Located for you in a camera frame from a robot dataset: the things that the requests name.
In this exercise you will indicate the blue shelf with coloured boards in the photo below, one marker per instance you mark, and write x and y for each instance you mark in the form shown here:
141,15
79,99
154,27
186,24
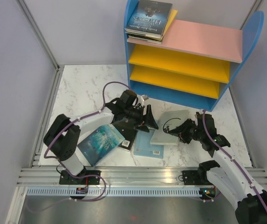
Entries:
195,63

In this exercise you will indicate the right aluminium frame post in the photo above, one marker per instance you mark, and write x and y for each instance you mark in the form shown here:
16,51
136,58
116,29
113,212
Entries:
255,7

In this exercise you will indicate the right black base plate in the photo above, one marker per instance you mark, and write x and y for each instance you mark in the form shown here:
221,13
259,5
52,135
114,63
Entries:
193,177

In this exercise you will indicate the green gold fantasy book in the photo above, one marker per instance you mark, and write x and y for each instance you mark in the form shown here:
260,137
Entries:
146,39

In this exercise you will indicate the aluminium frame post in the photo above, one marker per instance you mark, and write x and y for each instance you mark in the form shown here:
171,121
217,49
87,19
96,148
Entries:
37,31
255,7

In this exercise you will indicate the aluminium mounting rail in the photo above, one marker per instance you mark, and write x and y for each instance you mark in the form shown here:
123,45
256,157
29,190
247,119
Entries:
118,176

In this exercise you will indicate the teal blue book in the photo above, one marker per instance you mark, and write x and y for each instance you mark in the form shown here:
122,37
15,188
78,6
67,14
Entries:
100,143

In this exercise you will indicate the dark Wuthering Heights book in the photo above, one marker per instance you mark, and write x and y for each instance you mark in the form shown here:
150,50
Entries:
152,6

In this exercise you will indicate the black notebook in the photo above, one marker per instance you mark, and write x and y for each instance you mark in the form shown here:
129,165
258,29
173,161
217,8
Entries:
126,129

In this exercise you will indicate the yellow paperback book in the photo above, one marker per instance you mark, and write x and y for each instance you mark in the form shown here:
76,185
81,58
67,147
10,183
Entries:
170,18

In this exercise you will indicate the light blue slotted cable duct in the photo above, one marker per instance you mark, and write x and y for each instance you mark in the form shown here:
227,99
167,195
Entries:
119,191

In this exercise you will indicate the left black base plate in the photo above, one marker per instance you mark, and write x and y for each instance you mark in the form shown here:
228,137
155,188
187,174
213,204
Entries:
92,179

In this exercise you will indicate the light blue thin book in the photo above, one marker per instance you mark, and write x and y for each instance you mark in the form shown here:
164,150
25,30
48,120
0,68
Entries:
144,148

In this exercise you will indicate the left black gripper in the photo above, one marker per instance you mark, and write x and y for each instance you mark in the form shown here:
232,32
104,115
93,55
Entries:
147,119

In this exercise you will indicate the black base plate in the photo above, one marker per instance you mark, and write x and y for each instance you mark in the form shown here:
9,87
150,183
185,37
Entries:
92,179
193,177

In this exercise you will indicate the left aluminium frame post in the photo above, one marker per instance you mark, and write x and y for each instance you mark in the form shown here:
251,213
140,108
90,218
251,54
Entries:
37,31

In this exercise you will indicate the grey book with G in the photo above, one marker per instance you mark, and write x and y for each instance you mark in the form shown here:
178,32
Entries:
167,122

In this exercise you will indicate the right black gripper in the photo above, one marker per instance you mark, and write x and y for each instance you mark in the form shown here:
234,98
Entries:
181,131

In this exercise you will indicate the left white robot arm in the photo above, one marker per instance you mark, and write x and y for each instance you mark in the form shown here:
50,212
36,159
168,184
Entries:
63,135

